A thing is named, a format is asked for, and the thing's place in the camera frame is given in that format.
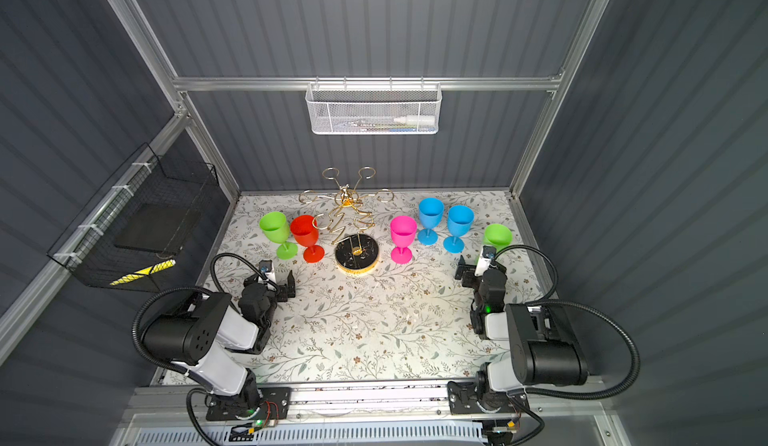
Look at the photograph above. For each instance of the lime green wine glass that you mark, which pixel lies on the lime green wine glass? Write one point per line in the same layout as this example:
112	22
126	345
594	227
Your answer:
276	228
498	235

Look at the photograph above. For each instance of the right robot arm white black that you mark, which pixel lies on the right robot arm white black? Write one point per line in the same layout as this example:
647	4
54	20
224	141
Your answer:
542	345

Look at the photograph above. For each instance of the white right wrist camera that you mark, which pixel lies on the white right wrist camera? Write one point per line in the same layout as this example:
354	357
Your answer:
486	260

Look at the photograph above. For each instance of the blue wine glass front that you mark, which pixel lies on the blue wine glass front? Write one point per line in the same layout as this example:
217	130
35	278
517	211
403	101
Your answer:
431	212

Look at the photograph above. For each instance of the yellow black striped item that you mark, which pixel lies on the yellow black striped item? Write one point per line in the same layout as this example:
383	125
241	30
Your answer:
143	273

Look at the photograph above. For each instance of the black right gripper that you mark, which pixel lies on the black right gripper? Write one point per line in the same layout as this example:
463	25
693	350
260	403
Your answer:
465	269

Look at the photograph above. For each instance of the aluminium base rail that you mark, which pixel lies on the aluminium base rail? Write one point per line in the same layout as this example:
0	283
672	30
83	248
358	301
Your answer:
397	412

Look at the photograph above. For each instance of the blue wine glass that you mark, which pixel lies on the blue wine glass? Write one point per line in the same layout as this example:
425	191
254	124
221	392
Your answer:
431	212
459	221

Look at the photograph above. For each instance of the black wire mesh basket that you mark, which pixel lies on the black wire mesh basket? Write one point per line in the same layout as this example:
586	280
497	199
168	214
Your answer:
86	249

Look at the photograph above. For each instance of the white marker in basket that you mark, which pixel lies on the white marker in basket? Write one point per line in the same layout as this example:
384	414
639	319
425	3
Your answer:
418	121

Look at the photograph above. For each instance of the red wine glass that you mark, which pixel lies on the red wine glass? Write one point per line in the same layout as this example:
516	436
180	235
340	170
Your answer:
306	233

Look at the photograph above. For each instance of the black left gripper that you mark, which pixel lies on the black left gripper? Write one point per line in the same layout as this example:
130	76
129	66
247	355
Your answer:
281	295

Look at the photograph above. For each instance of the lime green wine glass back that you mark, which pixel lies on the lime green wine glass back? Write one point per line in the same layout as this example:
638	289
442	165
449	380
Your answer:
498	235

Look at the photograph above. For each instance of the magenta wine glass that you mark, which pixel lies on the magenta wine glass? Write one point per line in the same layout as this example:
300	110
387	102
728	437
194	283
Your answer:
403	230

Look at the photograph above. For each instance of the black pad in basket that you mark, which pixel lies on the black pad in basket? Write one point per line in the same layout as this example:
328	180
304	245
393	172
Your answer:
157	228

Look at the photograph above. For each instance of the gold wine glass rack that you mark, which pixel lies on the gold wine glass rack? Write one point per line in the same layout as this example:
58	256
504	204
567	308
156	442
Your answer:
349	221

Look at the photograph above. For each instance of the white wire mesh basket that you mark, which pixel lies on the white wire mesh basket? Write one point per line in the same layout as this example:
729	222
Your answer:
345	111

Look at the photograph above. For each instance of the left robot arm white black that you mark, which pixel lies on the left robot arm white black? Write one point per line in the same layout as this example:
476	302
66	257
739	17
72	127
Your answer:
193	331

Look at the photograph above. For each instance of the lime green wine glass front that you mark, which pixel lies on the lime green wine glass front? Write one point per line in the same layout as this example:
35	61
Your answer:
276	228

